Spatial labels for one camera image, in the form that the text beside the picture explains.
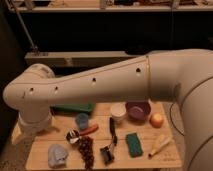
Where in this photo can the white cup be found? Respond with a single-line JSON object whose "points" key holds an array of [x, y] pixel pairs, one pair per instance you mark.
{"points": [[118, 111]]}

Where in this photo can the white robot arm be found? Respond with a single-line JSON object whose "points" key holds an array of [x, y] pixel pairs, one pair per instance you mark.
{"points": [[182, 76]]}

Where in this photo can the yellow apple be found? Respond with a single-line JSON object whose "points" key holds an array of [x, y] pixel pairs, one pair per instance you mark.
{"points": [[156, 120]]}

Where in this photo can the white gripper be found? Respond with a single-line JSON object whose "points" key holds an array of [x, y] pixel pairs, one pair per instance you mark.
{"points": [[24, 129]]}

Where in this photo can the metal shelf rack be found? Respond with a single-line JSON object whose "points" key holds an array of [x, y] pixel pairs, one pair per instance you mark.
{"points": [[82, 33]]}

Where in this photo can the bunch of dark grapes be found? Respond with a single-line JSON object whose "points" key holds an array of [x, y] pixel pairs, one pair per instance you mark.
{"points": [[86, 150]]}

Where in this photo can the light blue towel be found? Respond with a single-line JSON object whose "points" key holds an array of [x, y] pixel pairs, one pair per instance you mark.
{"points": [[57, 156]]}

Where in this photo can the orange carrot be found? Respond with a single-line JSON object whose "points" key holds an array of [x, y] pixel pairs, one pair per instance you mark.
{"points": [[89, 130]]}

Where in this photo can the black handled brush tool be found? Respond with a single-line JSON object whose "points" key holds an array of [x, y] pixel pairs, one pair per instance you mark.
{"points": [[107, 152]]}

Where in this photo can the silver measuring scoop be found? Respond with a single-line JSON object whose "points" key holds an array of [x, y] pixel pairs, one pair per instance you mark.
{"points": [[73, 136]]}

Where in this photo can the blue cup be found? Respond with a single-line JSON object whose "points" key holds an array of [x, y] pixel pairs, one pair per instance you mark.
{"points": [[82, 120]]}

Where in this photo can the purple bowl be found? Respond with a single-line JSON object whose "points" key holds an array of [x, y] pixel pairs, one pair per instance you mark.
{"points": [[138, 110]]}

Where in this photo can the green sponge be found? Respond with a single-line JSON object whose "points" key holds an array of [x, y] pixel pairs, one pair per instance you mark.
{"points": [[134, 145]]}

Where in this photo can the green plastic tray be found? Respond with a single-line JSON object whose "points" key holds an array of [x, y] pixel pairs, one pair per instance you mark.
{"points": [[82, 108]]}

